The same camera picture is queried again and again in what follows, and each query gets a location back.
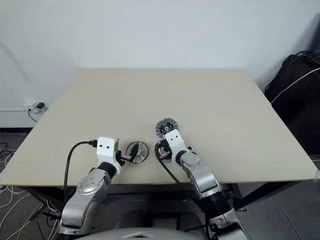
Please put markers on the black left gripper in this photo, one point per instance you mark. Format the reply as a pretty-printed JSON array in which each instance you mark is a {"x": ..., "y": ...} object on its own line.
[{"x": 120, "y": 153}]

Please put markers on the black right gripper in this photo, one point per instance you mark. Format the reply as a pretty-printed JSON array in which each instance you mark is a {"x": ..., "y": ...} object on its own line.
[{"x": 163, "y": 151}]

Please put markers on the round black disc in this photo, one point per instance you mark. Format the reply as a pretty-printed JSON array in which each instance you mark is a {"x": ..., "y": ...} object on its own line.
[{"x": 143, "y": 152}]

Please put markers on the round grey motor housing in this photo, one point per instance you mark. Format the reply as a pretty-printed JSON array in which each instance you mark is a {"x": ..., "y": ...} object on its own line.
[{"x": 160, "y": 125}]

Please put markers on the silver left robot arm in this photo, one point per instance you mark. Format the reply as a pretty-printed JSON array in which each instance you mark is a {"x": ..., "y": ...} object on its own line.
[{"x": 86, "y": 185}]

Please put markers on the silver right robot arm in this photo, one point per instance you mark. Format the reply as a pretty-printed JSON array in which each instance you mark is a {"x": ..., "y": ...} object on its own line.
[{"x": 200, "y": 175}]

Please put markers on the grey robot torso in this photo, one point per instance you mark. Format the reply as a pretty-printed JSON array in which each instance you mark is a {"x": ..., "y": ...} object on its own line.
[{"x": 112, "y": 236}]

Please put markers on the black power adapter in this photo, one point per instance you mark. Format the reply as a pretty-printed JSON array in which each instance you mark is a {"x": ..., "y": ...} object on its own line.
[{"x": 40, "y": 105}]

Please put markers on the black fabric bag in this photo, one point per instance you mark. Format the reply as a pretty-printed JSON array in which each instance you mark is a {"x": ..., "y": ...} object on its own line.
[{"x": 295, "y": 112}]

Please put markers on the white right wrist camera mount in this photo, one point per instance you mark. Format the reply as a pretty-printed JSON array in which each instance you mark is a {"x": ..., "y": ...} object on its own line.
[{"x": 173, "y": 140}]

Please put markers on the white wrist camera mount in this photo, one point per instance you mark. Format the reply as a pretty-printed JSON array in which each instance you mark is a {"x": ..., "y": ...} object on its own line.
[
  {"x": 106, "y": 147},
  {"x": 173, "y": 140}
]

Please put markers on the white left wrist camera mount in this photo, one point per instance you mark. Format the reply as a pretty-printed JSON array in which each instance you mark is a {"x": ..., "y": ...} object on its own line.
[{"x": 106, "y": 147}]

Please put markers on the black table frame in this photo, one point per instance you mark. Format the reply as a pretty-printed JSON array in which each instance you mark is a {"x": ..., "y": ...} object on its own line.
[{"x": 265, "y": 197}]

